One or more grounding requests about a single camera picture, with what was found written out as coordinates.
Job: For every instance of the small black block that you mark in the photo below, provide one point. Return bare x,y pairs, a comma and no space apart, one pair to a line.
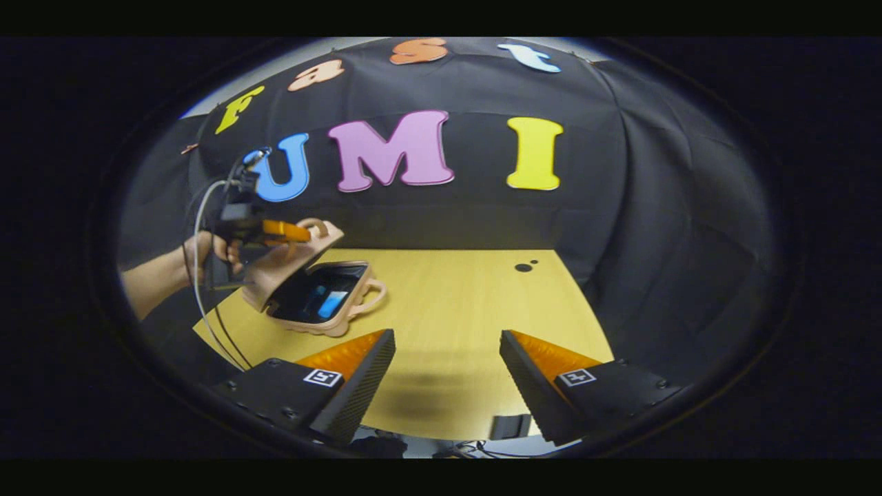
510,427

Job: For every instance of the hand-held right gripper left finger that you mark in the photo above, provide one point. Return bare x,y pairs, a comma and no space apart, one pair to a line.
358,393

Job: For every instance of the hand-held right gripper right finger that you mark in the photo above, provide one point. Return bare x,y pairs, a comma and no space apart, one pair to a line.
534,393

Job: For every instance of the white blue skincare tube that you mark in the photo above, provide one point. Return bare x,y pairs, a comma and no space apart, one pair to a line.
333,303

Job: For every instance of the black backdrop cloth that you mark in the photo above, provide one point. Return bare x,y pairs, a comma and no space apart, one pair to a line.
620,207

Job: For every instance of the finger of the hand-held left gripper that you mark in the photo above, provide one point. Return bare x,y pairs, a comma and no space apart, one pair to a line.
286,232

